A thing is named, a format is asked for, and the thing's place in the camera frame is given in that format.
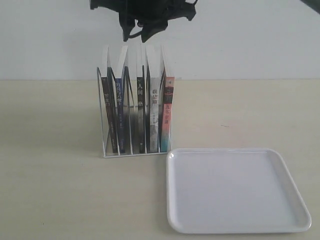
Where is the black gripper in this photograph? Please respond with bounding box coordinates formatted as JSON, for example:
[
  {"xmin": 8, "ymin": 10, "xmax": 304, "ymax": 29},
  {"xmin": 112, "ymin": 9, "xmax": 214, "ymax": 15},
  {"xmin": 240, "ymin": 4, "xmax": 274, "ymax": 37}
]
[{"xmin": 89, "ymin": 0, "xmax": 198, "ymax": 43}]

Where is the blue moon cover book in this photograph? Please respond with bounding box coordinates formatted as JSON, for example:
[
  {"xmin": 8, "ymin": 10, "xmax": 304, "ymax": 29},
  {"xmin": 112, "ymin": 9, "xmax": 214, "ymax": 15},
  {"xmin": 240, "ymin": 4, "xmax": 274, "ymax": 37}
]
[{"xmin": 114, "ymin": 45, "xmax": 129, "ymax": 154}]

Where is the grey spine book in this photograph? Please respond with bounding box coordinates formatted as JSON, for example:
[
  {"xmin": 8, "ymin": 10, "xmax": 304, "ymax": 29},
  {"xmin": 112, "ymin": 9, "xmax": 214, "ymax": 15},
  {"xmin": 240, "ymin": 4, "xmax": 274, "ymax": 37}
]
[{"xmin": 146, "ymin": 45, "xmax": 161, "ymax": 153}]

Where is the black spine book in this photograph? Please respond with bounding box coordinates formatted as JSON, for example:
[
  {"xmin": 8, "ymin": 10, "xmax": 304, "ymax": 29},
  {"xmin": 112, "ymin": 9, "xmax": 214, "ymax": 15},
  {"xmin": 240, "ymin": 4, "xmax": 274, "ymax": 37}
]
[{"xmin": 136, "ymin": 45, "xmax": 146, "ymax": 154}]

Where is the red teal spine book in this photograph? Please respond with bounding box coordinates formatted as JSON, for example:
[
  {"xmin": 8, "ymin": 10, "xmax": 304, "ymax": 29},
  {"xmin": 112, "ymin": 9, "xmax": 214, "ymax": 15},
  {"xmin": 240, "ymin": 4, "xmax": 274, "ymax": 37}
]
[{"xmin": 159, "ymin": 44, "xmax": 176, "ymax": 153}]

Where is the dark maroon spine book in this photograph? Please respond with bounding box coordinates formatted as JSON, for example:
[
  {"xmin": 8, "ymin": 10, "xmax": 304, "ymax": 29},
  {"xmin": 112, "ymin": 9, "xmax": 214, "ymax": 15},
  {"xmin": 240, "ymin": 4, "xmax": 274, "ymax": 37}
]
[{"xmin": 100, "ymin": 44, "xmax": 118, "ymax": 154}]

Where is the white square tray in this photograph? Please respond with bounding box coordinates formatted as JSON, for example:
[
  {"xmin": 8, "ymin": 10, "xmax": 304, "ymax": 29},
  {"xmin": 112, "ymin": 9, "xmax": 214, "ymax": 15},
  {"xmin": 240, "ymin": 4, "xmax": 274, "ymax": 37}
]
[{"xmin": 166, "ymin": 148, "xmax": 312, "ymax": 235}]

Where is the white wire book rack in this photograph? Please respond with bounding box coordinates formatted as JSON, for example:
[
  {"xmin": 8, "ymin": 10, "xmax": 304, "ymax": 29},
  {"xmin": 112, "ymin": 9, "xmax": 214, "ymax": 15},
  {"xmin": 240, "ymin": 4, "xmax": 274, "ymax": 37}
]
[{"xmin": 96, "ymin": 67, "xmax": 172, "ymax": 159}]

